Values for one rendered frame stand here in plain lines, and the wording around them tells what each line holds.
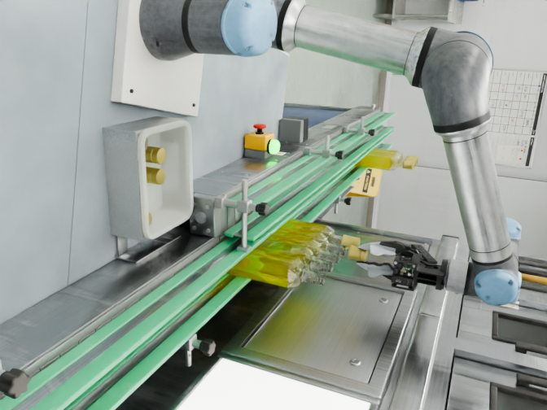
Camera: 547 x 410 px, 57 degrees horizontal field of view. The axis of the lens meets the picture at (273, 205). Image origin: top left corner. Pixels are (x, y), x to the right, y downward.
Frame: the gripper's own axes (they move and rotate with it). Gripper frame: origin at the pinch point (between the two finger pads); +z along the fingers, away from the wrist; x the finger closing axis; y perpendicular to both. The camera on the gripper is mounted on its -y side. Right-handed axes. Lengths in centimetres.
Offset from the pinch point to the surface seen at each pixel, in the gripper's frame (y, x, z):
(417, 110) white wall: -578, 37, 64
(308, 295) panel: 4.2, 12.5, 12.2
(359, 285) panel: -7.3, 12.4, 1.8
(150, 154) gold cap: 32, -27, 39
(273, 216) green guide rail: 1.7, -6.5, 24.1
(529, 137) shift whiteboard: -576, 59, -74
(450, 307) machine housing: -10.2, 14.8, -22.0
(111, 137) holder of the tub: 40, -32, 42
